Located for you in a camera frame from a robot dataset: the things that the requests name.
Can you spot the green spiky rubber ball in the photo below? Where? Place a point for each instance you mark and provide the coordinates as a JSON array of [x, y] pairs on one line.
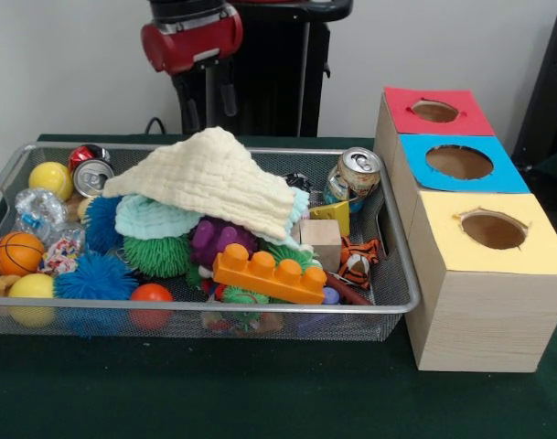
[[157, 256]]

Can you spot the mint knitted cloth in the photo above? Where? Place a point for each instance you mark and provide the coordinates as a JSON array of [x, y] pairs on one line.
[[154, 219]]

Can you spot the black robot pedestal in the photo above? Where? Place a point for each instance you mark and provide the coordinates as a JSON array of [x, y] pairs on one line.
[[296, 68]]

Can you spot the cream knitted cloth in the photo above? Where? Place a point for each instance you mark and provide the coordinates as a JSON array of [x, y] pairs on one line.
[[209, 183]]

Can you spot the dark green table cloth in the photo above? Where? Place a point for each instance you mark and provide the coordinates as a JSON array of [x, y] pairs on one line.
[[214, 388]]

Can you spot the blue spiky rubber ball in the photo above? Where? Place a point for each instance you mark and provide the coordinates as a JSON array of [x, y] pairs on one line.
[[97, 279]]

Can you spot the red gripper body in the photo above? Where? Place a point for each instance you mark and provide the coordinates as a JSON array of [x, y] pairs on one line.
[[191, 46]]

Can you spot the black upright panel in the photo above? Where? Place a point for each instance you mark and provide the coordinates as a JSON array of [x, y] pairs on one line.
[[552, 91]]

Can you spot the wooden box with three holes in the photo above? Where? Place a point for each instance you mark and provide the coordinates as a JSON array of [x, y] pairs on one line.
[[488, 320]]

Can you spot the crushed red drink can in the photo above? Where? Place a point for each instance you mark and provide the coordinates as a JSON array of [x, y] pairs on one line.
[[93, 176]]

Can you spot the orange toy basketball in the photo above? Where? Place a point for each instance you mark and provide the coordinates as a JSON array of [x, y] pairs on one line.
[[17, 253]]

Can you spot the tiger striped plush toy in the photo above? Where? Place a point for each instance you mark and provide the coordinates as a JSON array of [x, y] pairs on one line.
[[358, 265]]

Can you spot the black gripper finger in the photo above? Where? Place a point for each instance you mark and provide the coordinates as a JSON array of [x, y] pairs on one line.
[[189, 107], [229, 93]]

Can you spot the orange toy building block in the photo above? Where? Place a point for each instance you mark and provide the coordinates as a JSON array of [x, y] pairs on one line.
[[269, 276]]

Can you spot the crushed clear plastic bottle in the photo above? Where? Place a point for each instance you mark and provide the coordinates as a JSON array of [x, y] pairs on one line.
[[42, 210]]

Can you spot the silver mesh bin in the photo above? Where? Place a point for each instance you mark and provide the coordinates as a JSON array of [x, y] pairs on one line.
[[351, 327]]

